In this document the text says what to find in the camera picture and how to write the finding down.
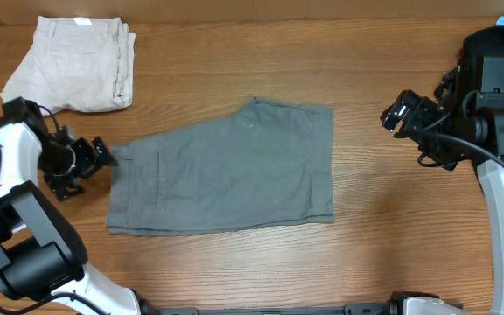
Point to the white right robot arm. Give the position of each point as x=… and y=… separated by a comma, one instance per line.
x=464, y=123

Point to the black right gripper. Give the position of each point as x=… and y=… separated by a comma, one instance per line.
x=448, y=159

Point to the grey shorts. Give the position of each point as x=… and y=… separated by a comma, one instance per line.
x=268, y=164

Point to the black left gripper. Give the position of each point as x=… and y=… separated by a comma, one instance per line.
x=59, y=184

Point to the black shirt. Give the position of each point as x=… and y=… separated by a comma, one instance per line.
x=486, y=42

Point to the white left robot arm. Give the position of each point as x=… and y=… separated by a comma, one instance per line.
x=42, y=257

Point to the beige folded shorts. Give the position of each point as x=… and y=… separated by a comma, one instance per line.
x=80, y=64

